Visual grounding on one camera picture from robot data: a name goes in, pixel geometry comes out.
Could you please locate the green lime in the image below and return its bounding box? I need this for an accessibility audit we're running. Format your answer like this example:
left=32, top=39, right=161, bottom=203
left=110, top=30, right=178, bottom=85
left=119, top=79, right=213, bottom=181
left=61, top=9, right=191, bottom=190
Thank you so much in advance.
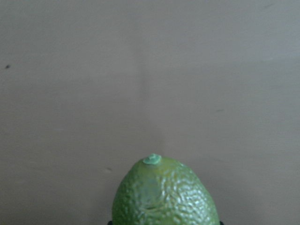
left=112, top=154, right=221, bottom=225

